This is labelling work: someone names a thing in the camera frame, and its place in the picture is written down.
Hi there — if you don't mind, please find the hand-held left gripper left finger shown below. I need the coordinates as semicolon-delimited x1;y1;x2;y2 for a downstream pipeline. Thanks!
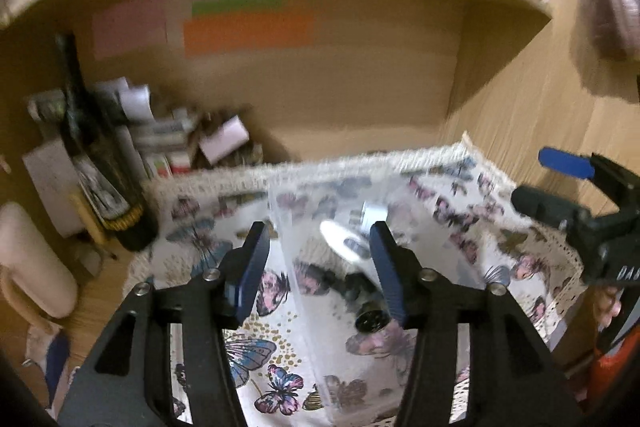
57;221;272;427

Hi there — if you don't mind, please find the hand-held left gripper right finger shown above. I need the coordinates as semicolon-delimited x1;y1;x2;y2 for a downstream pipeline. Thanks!
369;221;583;427

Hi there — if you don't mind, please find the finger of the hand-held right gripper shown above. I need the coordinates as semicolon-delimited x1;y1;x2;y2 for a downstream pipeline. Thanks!
511;184;601;238
539;147;640;212

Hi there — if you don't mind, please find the small black object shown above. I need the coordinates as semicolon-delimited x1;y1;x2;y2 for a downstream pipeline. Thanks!
320;269;386;308

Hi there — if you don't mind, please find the small silver box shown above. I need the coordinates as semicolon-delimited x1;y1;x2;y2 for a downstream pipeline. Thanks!
361;202;388;233

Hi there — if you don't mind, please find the clear plastic container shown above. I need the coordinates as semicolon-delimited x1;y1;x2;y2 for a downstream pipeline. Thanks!
267;167;491;418

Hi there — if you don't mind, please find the person's right hand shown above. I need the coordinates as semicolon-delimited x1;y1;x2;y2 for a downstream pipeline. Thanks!
595;284;626;343

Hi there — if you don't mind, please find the butterfly print tablecloth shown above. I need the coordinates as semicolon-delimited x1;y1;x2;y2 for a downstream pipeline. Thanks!
125;144;588;427

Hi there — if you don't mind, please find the orange red cloth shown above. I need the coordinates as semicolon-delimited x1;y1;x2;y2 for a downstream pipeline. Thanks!
582;332;640;418

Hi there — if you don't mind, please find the pale pink small box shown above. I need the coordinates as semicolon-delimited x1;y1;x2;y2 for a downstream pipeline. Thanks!
199;116;250;162

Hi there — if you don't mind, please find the pile of small boxes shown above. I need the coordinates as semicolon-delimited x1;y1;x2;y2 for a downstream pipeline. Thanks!
95;77;263;178

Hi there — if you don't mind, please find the dark glass bottle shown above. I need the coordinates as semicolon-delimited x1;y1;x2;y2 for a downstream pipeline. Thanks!
52;34;158;253

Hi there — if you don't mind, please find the blue cloth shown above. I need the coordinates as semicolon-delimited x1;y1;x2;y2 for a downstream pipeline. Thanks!
45;332;71;403

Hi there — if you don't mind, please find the white carton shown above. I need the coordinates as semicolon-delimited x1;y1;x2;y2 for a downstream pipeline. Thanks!
22;142;83;238

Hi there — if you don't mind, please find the orange sticky note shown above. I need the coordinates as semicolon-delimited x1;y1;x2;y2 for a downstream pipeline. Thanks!
182;12;316;58

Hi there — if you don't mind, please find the green sticky note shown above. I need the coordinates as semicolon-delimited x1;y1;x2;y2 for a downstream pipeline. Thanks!
191;0;283;15

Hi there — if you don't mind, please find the pink sticky note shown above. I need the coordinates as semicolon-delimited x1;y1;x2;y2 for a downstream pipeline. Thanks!
92;0;168;60

